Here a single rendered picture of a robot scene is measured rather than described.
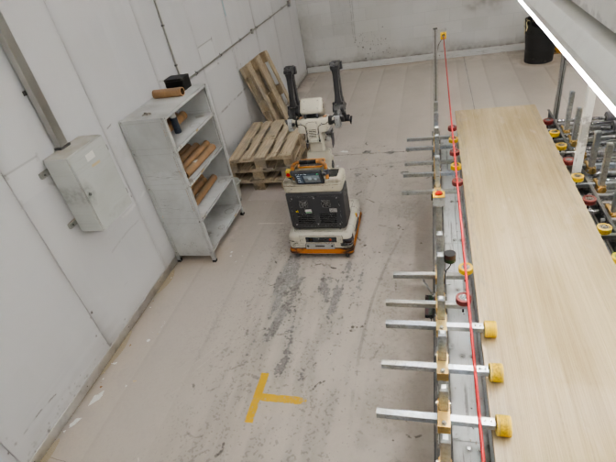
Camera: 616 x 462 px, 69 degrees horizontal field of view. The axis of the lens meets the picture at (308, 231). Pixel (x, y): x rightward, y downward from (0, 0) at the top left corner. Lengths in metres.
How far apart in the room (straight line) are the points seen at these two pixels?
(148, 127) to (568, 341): 3.39
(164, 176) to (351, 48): 6.44
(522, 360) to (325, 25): 8.47
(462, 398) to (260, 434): 1.38
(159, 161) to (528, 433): 3.42
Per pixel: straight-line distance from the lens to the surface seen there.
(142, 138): 4.21
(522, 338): 2.40
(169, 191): 4.37
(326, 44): 10.01
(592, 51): 1.12
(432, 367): 2.17
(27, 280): 3.52
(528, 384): 2.24
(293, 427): 3.20
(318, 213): 4.13
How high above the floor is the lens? 2.67
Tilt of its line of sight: 34 degrees down
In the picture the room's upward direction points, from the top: 12 degrees counter-clockwise
